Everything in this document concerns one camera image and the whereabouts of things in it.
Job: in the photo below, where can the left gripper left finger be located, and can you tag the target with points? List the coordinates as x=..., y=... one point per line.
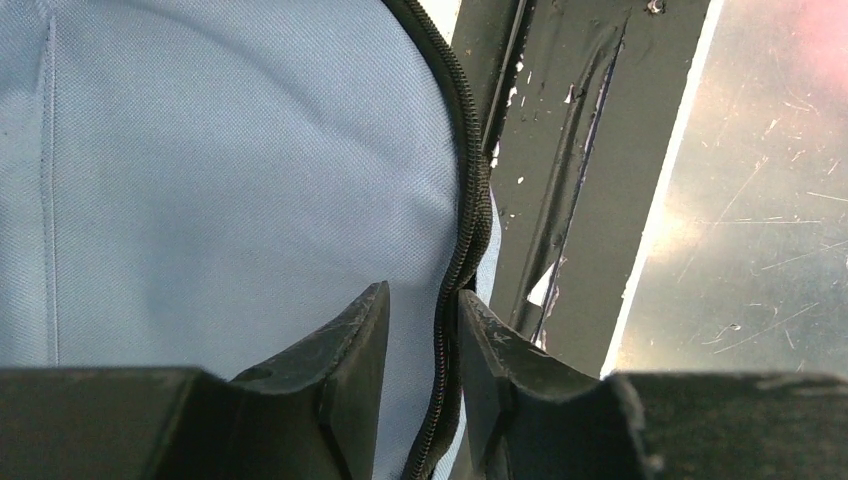
x=309, y=412

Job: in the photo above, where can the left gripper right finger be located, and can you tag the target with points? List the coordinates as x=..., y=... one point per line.
x=531, y=417

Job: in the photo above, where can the blue-grey student backpack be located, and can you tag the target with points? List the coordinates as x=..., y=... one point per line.
x=206, y=182

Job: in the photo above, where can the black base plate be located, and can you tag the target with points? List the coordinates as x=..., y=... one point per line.
x=580, y=102

